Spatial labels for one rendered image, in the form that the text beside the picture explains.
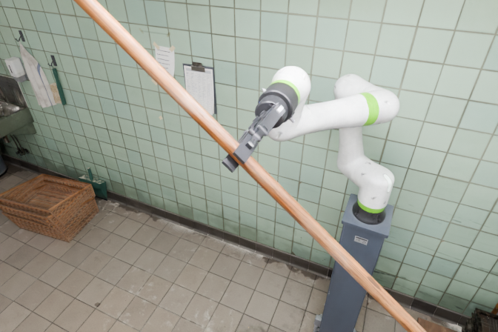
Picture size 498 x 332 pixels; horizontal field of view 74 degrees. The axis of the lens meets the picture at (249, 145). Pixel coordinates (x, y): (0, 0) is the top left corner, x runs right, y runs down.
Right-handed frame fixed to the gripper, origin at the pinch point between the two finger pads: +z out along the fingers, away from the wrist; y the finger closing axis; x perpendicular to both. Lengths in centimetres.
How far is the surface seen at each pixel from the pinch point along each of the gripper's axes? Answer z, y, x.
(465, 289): -120, 55, -183
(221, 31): -124, 56, 41
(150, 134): -124, 167, 35
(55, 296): -24, 257, -1
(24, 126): -118, 279, 130
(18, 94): -126, 259, 151
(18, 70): -120, 221, 153
